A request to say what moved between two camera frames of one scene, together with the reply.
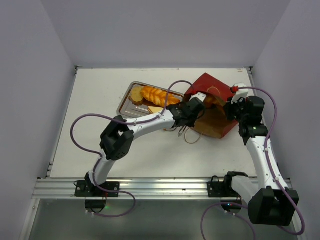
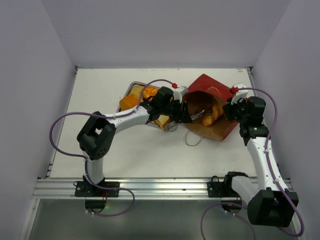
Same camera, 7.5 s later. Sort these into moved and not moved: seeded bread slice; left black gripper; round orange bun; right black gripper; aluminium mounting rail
Moved: round orange bun; left black gripper
Not moved: seeded bread slice; aluminium mounting rail; right black gripper
